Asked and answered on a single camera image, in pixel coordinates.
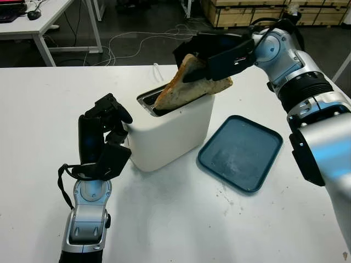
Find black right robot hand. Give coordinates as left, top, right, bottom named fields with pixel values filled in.
left=172, top=32, right=252, bottom=83

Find blue plastic tray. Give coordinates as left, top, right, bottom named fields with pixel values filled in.
left=197, top=115, right=284, bottom=195

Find laptop with red screen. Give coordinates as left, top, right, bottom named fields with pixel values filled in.
left=0, top=0, right=28, bottom=14

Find white neighbouring table leg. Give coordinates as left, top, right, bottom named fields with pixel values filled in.
left=331, top=52, right=351, bottom=83

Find white office desk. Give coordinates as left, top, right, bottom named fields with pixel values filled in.
left=0, top=0, right=104, bottom=67

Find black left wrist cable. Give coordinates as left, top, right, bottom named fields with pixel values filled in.
left=56, top=163, right=80, bottom=210

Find black keyboard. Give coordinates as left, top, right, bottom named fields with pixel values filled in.
left=0, top=13, right=19, bottom=23

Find stacked wooden crates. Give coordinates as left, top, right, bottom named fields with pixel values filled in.
left=201, top=0, right=351, bottom=28

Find white toaster power cord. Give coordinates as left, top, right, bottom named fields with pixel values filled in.
left=152, top=62, right=162, bottom=83

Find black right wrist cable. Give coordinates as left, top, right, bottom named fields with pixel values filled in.
left=248, top=18, right=305, bottom=53

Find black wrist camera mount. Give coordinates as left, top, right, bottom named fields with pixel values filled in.
left=207, top=38, right=256, bottom=82
left=71, top=142, right=132, bottom=181

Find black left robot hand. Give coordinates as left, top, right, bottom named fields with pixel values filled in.
left=77, top=93, right=134, bottom=165

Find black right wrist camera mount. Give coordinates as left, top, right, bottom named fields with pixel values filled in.
left=207, top=38, right=256, bottom=82

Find toasted bread slice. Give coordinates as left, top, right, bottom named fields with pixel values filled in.
left=154, top=53, right=234, bottom=111

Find white cable on floor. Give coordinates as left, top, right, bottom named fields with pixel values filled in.
left=106, top=24, right=203, bottom=66

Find white two-slot toaster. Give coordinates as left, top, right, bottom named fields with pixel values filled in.
left=126, top=83, right=216, bottom=173

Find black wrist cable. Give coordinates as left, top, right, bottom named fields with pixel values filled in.
left=56, top=163, right=80, bottom=210
left=248, top=18, right=305, bottom=53

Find white metal frame leg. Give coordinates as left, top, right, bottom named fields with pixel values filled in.
left=178, top=0, right=193, bottom=19

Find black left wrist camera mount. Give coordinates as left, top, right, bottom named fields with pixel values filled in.
left=71, top=142, right=132, bottom=181

